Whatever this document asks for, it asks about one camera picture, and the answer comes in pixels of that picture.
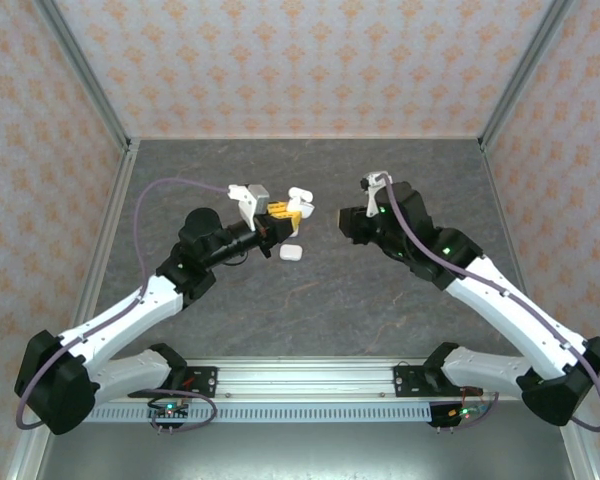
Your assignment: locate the small circuit board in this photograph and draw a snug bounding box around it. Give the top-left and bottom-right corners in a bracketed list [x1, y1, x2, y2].
[147, 399, 191, 420]
[429, 402, 487, 430]

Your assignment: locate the grey metal sheet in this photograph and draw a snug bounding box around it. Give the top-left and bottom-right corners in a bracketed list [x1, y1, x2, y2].
[9, 419, 594, 480]

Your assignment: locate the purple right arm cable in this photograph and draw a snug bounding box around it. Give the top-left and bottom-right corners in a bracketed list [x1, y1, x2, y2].
[383, 177, 600, 432]

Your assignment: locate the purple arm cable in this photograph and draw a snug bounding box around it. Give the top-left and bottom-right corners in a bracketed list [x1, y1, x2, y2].
[17, 177, 234, 432]
[383, 177, 600, 432]

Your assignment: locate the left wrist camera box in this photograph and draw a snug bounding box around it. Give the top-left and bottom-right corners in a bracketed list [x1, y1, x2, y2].
[227, 182, 272, 232]

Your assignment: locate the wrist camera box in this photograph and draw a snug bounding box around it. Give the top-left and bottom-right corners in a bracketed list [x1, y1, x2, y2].
[359, 169, 394, 219]
[227, 182, 272, 232]

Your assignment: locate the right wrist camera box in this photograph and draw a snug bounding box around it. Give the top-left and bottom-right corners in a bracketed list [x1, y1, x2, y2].
[359, 169, 394, 219]

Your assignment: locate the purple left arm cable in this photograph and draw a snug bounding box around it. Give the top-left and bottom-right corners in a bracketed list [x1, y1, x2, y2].
[17, 177, 234, 432]

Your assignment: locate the aluminium side rail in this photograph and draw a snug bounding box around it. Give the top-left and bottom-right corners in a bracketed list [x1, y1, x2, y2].
[479, 139, 549, 360]
[59, 139, 142, 362]

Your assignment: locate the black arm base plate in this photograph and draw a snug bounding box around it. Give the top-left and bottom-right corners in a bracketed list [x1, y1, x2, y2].
[393, 363, 464, 400]
[179, 366, 219, 400]

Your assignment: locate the aluminium frame post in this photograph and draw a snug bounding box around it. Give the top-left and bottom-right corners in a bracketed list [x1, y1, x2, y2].
[478, 0, 577, 154]
[557, 424, 599, 480]
[4, 432, 54, 480]
[33, 0, 134, 154]

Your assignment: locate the grey slotted cable duct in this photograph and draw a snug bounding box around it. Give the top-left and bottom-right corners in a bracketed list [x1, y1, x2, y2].
[92, 402, 434, 425]

